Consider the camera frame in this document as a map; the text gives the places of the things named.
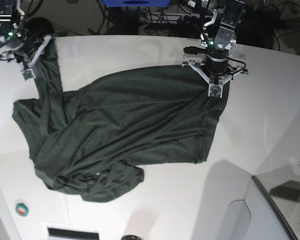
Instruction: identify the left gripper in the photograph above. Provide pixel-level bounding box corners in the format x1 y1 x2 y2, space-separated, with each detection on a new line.
182 54 249 86

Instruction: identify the red green emergency button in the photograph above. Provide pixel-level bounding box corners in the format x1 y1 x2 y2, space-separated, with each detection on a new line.
15 203 29 217

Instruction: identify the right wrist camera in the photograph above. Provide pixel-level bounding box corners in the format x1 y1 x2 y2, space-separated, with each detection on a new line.
21 68 37 81

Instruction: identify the blue box with oval hole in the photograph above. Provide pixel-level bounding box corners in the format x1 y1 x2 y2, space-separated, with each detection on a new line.
101 0 170 7

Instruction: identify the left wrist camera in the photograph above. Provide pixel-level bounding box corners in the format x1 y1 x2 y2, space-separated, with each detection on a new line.
208 84 223 98

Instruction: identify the black round knob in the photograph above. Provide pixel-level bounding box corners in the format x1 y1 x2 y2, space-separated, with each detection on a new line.
121 235 141 240

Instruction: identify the grey metal rail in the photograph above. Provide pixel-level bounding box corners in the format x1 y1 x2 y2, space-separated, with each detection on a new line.
251 176 298 240

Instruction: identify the black round stool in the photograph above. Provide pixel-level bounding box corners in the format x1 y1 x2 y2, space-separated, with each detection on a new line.
25 17 55 38

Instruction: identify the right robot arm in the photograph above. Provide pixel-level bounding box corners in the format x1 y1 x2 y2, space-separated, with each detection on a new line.
0 0 55 79

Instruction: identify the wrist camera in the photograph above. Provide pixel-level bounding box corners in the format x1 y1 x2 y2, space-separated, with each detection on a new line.
21 68 37 81
208 84 223 98

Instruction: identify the dark green t-shirt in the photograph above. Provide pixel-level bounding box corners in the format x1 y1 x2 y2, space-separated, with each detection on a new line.
12 42 230 203

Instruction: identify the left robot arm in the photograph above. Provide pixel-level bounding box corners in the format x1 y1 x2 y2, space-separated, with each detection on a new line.
182 0 248 91

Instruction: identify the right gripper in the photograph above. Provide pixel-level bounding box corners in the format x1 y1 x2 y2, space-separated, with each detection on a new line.
0 34 53 72

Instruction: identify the black power strip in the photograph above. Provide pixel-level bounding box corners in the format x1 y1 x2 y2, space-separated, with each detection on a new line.
182 15 201 22

